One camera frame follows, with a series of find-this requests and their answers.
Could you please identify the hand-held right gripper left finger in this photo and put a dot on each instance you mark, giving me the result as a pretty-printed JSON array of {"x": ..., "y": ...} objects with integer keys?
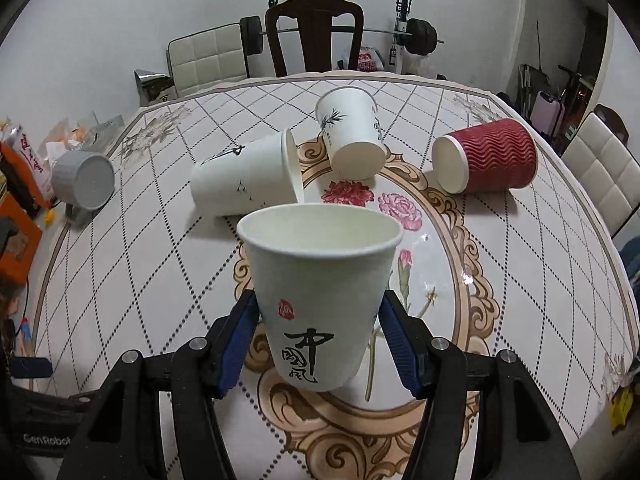
[{"x": 235, "y": 345}]

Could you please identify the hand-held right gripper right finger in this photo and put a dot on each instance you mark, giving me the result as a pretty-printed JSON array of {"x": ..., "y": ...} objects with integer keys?
[{"x": 400, "y": 345}]

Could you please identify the white cup with black calligraphy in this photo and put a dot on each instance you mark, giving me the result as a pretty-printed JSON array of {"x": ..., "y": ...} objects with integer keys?
[{"x": 320, "y": 290}]

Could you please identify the white cup with faint print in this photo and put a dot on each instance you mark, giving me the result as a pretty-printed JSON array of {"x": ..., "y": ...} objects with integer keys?
[{"x": 240, "y": 180}]

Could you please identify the red ripple paper cup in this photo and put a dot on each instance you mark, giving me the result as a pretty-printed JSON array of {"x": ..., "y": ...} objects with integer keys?
[{"x": 500, "y": 155}]

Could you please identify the white cup with bamboo print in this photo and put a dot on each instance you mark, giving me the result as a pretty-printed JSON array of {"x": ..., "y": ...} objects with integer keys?
[{"x": 350, "y": 130}]

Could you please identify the grey round container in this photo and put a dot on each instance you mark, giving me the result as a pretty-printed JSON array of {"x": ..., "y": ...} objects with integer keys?
[{"x": 82, "y": 180}]

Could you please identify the orange box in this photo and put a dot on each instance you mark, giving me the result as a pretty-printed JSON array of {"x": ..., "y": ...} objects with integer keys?
[{"x": 22, "y": 170}]

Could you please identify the white padded chair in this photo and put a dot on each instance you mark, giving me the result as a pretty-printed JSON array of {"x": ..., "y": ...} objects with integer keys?
[
  {"x": 597, "y": 170},
  {"x": 205, "y": 60}
]

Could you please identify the silver foil bag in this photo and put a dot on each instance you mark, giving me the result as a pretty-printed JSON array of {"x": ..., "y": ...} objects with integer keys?
[{"x": 152, "y": 87}]

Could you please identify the pink suitcase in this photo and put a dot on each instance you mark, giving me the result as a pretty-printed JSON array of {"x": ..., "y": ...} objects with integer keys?
[{"x": 547, "y": 110}]

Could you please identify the red and white bag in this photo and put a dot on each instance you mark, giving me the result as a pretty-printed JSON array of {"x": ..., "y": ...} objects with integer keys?
[{"x": 369, "y": 59}]

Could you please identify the black barbell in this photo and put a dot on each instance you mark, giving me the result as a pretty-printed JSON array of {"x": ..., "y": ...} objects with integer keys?
[{"x": 422, "y": 35}]

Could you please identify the white barbell rack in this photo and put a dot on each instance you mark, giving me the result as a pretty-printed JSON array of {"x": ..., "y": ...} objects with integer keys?
[{"x": 401, "y": 15}]

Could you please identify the dark wooden chair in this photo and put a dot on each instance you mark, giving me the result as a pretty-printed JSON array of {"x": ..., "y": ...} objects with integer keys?
[{"x": 315, "y": 10}]

